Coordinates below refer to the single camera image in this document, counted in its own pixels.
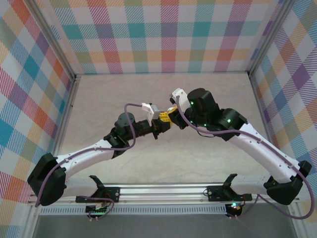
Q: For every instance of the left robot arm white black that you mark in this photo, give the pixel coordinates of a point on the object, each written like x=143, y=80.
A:
x=84, y=158

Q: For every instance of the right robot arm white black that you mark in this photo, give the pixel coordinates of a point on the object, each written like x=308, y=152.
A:
x=262, y=148

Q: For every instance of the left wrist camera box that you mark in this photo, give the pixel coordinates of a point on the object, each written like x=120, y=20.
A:
x=151, y=111

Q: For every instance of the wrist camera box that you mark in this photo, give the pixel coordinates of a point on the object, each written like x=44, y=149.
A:
x=179, y=95
x=151, y=111

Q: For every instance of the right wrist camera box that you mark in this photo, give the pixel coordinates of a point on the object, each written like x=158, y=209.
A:
x=179, y=95

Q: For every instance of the aluminium table edge rail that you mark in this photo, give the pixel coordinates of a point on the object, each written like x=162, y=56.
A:
x=65, y=119
x=260, y=111

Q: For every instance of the wide aluminium mounting rail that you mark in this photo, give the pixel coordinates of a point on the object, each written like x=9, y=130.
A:
x=161, y=192

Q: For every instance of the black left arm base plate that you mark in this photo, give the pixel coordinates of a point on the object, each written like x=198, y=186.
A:
x=112, y=193

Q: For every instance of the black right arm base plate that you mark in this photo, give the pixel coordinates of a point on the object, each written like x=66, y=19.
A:
x=215, y=194

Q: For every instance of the aluminium corner post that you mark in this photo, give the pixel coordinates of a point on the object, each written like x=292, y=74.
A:
x=53, y=37
x=269, y=37

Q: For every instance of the aluminium frame leg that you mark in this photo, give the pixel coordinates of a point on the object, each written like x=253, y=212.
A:
x=297, y=229
x=31, y=223

